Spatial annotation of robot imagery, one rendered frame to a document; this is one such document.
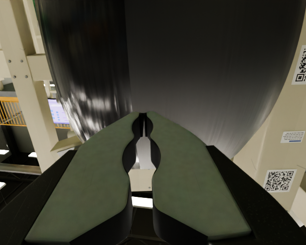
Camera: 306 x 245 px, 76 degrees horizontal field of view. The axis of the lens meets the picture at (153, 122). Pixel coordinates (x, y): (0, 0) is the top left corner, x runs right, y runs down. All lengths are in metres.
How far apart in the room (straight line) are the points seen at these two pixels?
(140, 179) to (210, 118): 0.66
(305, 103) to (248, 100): 0.30
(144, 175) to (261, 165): 0.46
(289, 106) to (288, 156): 0.13
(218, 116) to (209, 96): 0.03
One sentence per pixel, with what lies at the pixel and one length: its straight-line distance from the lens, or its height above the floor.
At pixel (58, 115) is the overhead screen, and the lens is 4.48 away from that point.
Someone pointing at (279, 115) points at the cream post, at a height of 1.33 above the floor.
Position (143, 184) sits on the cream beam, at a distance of 0.88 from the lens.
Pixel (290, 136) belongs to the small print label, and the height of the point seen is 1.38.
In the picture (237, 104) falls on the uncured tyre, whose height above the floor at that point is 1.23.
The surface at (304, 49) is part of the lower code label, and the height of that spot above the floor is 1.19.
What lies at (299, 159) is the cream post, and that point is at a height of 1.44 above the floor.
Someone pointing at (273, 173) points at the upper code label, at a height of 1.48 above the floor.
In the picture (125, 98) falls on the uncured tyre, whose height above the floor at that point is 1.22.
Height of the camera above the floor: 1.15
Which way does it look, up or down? 25 degrees up
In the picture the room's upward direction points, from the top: 179 degrees clockwise
